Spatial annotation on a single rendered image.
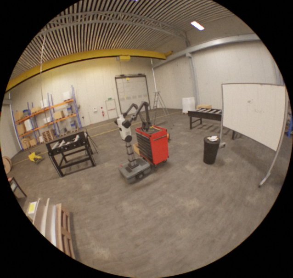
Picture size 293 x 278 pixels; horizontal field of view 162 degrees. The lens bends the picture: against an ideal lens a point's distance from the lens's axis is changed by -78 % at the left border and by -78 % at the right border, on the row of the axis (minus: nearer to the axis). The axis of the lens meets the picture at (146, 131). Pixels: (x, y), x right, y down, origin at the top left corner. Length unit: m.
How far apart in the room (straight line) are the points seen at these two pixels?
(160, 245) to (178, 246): 0.25
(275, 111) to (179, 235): 2.57
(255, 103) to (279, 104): 0.61
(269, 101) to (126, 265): 3.40
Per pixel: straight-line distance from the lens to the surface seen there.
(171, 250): 1.71
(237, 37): 9.37
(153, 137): 2.19
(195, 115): 4.85
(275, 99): 2.43
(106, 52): 9.71
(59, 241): 2.01
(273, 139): 2.53
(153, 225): 1.80
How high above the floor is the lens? 1.70
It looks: 19 degrees down
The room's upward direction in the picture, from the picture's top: 9 degrees counter-clockwise
